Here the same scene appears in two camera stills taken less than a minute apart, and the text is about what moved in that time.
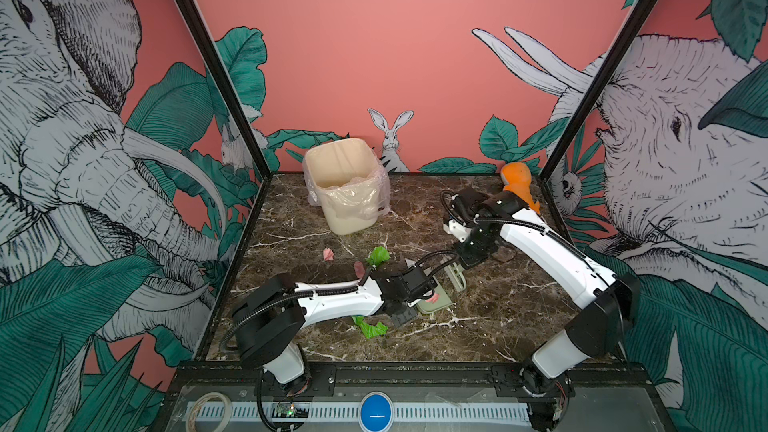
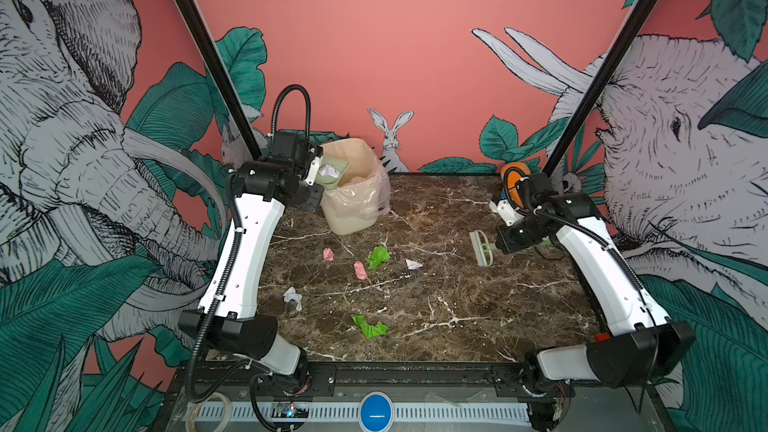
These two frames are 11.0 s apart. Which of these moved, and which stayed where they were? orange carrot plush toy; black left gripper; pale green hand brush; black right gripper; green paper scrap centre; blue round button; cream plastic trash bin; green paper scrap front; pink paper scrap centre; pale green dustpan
Moved: pale green dustpan; pale green hand brush; black right gripper; black left gripper
Stayed: pink paper scrap centre; cream plastic trash bin; orange carrot plush toy; blue round button; green paper scrap front; green paper scrap centre
